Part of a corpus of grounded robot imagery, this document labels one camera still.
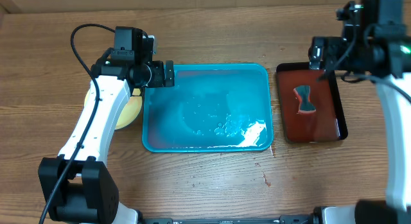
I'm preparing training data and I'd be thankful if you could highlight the yellow plate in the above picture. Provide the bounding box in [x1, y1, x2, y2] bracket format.
[89, 85, 143, 134]

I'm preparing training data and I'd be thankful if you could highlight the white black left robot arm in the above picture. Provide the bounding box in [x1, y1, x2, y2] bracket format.
[38, 26, 175, 223]

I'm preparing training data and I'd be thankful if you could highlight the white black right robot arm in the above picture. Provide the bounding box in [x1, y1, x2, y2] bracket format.
[309, 0, 410, 224]

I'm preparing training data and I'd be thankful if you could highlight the teal plastic tray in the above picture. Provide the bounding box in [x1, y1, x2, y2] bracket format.
[142, 63, 274, 153]

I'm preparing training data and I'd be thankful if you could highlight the black tray with brown water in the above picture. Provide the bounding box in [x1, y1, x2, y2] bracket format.
[275, 62, 348, 143]

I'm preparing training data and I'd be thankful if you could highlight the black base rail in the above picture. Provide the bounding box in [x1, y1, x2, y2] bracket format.
[137, 214, 321, 224]

